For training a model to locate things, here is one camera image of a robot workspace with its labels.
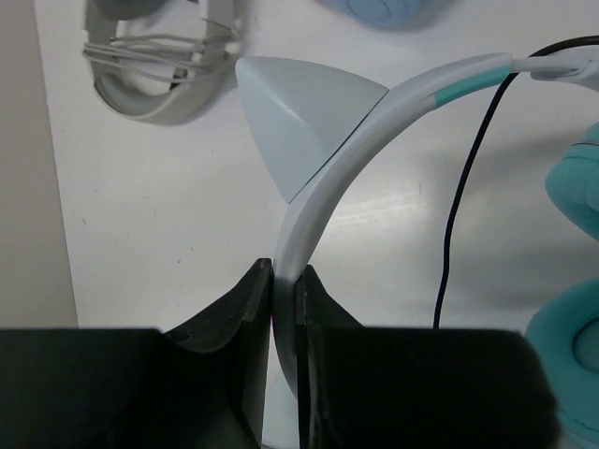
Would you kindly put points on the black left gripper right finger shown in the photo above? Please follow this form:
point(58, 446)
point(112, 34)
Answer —
point(411, 387)

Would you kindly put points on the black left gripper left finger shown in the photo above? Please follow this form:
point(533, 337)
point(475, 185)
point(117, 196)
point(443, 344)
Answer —
point(199, 385)

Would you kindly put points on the teal white cat-ear headphones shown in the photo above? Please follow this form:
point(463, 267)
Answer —
point(507, 235)

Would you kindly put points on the grey over-ear headphones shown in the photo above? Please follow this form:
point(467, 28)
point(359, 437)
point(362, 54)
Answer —
point(157, 77)

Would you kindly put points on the pink blue cat-ear headphones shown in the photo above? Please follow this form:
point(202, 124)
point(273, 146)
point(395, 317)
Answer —
point(389, 14)

